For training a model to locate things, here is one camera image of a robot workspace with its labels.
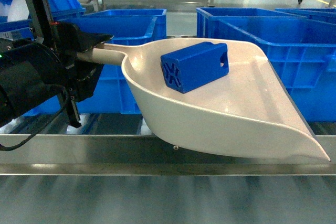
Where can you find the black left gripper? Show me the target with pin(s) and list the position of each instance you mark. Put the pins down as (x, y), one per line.
(64, 40)

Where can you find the blue plastic block part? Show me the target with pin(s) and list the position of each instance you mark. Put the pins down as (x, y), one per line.
(189, 68)

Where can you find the beige plastic dustpan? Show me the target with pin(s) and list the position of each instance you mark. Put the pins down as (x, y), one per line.
(247, 113)

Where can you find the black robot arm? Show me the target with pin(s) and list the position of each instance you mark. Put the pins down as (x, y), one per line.
(36, 70)

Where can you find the blue bin front left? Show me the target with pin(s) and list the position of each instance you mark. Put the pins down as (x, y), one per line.
(112, 93)

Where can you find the blue bin rear left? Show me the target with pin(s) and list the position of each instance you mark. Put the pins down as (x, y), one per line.
(160, 25)

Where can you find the white curved sheet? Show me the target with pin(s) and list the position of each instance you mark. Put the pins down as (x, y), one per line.
(18, 11)

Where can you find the blue bin rear right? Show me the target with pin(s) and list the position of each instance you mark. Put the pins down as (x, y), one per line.
(208, 17)

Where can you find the blue bin front right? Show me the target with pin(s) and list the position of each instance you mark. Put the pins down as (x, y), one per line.
(302, 52)

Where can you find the blue bin far right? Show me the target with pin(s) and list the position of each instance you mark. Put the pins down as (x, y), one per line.
(318, 14)

